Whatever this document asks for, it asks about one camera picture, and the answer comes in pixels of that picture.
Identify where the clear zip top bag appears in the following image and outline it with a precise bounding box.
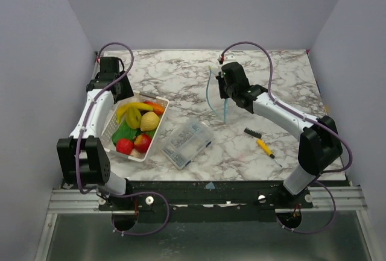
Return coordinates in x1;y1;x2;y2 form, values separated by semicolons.
205;66;237;124

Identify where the green leafy vegetable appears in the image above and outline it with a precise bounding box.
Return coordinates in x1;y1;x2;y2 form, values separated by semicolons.
112;122;156;145

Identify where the yellow lemon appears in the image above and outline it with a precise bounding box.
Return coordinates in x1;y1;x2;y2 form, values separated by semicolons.
140;112;160;131

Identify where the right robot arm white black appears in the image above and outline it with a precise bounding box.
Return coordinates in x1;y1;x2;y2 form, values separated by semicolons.
216;60;343;208

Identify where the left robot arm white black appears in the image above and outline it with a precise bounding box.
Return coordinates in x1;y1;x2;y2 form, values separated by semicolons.
57;57;134;210

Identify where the yellow banana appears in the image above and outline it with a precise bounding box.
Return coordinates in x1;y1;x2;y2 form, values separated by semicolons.
116;102;154;124

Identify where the black bit holder strip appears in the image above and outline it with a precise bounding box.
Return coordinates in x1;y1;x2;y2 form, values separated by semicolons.
244;128;262;139

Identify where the orange red mango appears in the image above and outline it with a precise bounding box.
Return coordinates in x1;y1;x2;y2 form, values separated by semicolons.
144;101;165;116

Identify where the clear plastic screw box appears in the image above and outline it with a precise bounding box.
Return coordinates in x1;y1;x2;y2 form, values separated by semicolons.
160;118;214;170

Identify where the red strawberry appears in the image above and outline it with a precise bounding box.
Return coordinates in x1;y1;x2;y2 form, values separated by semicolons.
115;138;134;155

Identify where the red yellow apple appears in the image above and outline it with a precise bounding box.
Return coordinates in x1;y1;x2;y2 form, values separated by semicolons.
133;134;151;153

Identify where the white garlic bulb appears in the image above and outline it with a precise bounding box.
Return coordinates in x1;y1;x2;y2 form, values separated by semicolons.
130;149;142;159

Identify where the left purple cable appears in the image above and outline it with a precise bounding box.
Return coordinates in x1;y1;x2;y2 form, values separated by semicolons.
74;42;170;237

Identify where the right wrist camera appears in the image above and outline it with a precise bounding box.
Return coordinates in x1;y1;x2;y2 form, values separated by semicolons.
218;55;236;65

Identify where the yellow handled screwdriver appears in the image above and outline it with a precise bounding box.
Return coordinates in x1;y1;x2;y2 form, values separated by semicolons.
256;139;283;168

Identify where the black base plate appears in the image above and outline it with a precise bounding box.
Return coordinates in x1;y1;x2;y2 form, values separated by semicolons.
62;179;355;222

